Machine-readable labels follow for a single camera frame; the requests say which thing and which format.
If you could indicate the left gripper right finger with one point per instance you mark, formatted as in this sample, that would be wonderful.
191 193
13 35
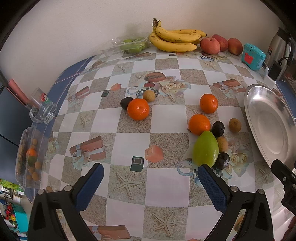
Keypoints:
257 222

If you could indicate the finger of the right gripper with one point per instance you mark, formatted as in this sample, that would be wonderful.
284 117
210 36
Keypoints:
287 178

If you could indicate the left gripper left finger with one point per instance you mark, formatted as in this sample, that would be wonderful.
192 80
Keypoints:
44 223

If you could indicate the orange tangerine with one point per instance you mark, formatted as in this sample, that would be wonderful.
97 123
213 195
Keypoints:
138 109

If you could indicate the bag of green fruits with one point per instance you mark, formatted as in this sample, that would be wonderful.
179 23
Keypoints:
127 45

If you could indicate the large steel tray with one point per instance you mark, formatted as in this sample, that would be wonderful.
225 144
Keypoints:
271 123

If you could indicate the clear plastic fruit container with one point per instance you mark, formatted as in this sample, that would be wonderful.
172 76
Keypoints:
30 158

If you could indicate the glass mug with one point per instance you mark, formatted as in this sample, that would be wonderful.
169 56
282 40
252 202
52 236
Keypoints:
41 108

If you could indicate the black power adapter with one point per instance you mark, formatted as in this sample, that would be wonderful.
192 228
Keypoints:
274 69

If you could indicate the checkered fruit tablecloth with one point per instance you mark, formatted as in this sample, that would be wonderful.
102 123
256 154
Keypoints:
141 188

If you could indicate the teal toy box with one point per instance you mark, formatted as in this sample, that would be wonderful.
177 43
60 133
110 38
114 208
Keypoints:
252 56

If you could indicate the steel thermos jug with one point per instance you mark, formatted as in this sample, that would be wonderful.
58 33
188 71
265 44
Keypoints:
280 53

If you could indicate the right red apple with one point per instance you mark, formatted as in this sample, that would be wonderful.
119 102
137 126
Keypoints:
235 47

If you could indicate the red apple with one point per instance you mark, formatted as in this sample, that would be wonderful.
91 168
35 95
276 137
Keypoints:
210 46
235 47
222 41

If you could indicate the middle red apple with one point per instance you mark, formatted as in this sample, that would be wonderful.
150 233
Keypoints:
222 41

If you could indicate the front red apple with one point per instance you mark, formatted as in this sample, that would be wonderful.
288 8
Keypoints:
210 46

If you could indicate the yellow banana bunch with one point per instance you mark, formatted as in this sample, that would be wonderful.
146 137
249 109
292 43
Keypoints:
175 41

